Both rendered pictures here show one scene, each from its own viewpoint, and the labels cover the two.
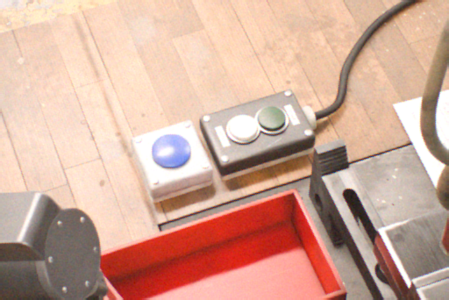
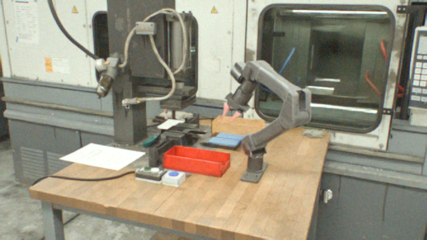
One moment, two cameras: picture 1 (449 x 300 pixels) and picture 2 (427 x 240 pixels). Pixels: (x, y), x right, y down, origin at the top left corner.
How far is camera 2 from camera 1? 194 cm
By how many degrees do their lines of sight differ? 100
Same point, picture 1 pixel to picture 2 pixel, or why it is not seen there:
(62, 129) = (187, 196)
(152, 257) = (197, 167)
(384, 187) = (140, 164)
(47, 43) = (168, 211)
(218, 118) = (156, 174)
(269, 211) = (169, 160)
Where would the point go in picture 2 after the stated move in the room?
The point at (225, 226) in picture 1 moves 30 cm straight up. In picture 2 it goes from (180, 162) to (180, 89)
